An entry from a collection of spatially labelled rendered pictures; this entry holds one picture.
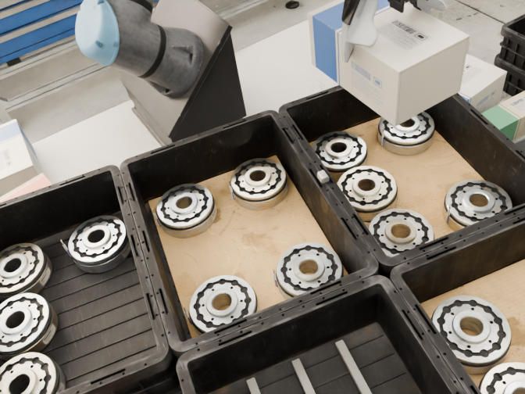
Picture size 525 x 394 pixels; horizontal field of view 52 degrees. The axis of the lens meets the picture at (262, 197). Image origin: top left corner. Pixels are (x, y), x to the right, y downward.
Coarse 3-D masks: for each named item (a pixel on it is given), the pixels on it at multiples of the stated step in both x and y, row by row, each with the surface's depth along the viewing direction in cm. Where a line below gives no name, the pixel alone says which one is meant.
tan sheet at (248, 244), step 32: (224, 192) 99; (288, 192) 97; (160, 224) 96; (224, 224) 94; (256, 224) 93; (288, 224) 92; (192, 256) 90; (224, 256) 89; (256, 256) 89; (192, 288) 86; (256, 288) 84
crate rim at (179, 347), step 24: (240, 120) 97; (288, 144) 92; (120, 168) 93; (312, 168) 87; (336, 216) 79; (144, 240) 81; (360, 240) 76; (336, 288) 71; (168, 312) 72; (264, 312) 70; (168, 336) 69; (216, 336) 69
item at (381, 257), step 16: (320, 96) 99; (496, 128) 87; (304, 144) 91; (512, 144) 84; (320, 160) 88; (336, 192) 82; (352, 208) 80; (512, 208) 76; (480, 224) 75; (496, 224) 75; (368, 240) 76; (448, 240) 74; (384, 256) 73; (400, 256) 73; (416, 256) 73; (384, 272) 74
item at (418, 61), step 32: (384, 0) 79; (320, 32) 79; (384, 32) 73; (416, 32) 72; (448, 32) 71; (320, 64) 83; (352, 64) 75; (384, 64) 69; (416, 64) 68; (448, 64) 71; (384, 96) 72; (416, 96) 72; (448, 96) 76
